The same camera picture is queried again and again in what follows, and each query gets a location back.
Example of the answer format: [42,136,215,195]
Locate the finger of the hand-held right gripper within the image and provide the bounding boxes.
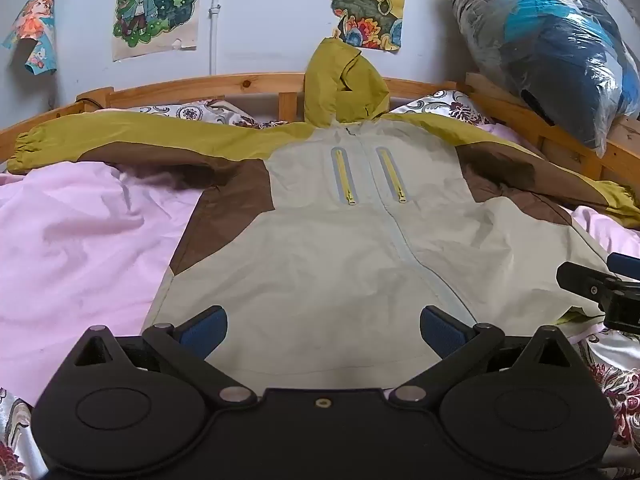
[606,252,640,282]
[556,260,640,331]

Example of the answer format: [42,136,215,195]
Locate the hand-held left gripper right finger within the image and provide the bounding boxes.
[387,305,583,406]

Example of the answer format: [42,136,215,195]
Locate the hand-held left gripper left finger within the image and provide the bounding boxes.
[59,305,258,406]

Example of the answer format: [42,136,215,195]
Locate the beige olive brown hooded jacket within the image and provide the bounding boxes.
[6,37,640,392]

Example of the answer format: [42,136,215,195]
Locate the clear plastic bag of clothes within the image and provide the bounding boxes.
[450,0,640,158]

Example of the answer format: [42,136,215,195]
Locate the pink blanket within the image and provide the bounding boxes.
[0,160,640,406]

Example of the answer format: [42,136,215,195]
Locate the blond cartoon character poster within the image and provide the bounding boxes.
[111,0,203,63]

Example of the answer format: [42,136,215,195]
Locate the colourful landscape poster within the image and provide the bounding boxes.
[317,0,405,53]

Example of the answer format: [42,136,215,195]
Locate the curled orange-haired girl poster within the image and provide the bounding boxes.
[2,0,58,76]

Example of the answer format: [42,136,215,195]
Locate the wooden bed frame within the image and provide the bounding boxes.
[0,72,640,196]

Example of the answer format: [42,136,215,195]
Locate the white wall pipe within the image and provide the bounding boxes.
[206,0,224,78]

